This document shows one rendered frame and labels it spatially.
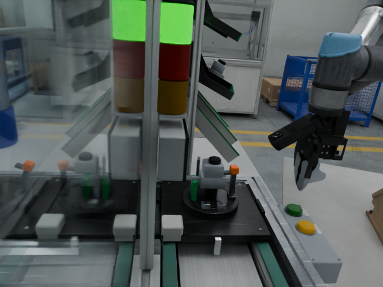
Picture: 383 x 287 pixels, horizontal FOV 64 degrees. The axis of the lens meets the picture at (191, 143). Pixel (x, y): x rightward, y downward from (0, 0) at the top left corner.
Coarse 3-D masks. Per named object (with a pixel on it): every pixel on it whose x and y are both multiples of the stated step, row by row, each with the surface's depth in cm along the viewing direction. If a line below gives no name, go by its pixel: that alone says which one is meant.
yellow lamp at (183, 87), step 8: (160, 80) 43; (168, 80) 43; (184, 80) 44; (160, 88) 44; (168, 88) 43; (176, 88) 43; (184, 88) 44; (160, 96) 44; (168, 96) 44; (176, 96) 44; (184, 96) 45; (160, 104) 44; (168, 104) 44; (176, 104) 44; (184, 104) 45; (160, 112) 45; (168, 112) 45; (176, 112) 45; (184, 112) 46
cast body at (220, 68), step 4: (216, 60) 106; (220, 60) 106; (212, 64) 107; (216, 64) 105; (220, 64) 105; (224, 64) 106; (208, 68) 106; (212, 68) 106; (216, 68) 106; (220, 68) 106; (224, 68) 106; (212, 72) 106; (216, 72) 106; (220, 72) 106; (220, 76) 107; (224, 76) 107
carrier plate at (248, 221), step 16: (176, 192) 80; (240, 192) 83; (176, 208) 74; (240, 208) 76; (256, 208) 76; (192, 224) 68; (208, 224) 69; (224, 224) 69; (240, 224) 70; (256, 224) 70; (192, 240) 66; (208, 240) 66; (224, 240) 66; (240, 240) 67; (256, 240) 67
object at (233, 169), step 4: (232, 168) 72; (236, 168) 72; (224, 172) 73; (228, 172) 73; (232, 172) 73; (236, 172) 73; (232, 176) 73; (236, 176) 74; (232, 180) 74; (232, 184) 74; (232, 188) 75; (232, 192) 75
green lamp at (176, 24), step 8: (168, 8) 39; (176, 8) 39; (184, 8) 40; (192, 8) 41; (160, 16) 40; (168, 16) 40; (176, 16) 40; (184, 16) 40; (192, 16) 41; (160, 24) 41; (168, 24) 40; (176, 24) 40; (184, 24) 40; (192, 24) 42; (160, 32) 41; (168, 32) 41; (176, 32) 40; (184, 32) 41; (160, 40) 42; (168, 40) 41; (176, 40) 41; (184, 40) 41
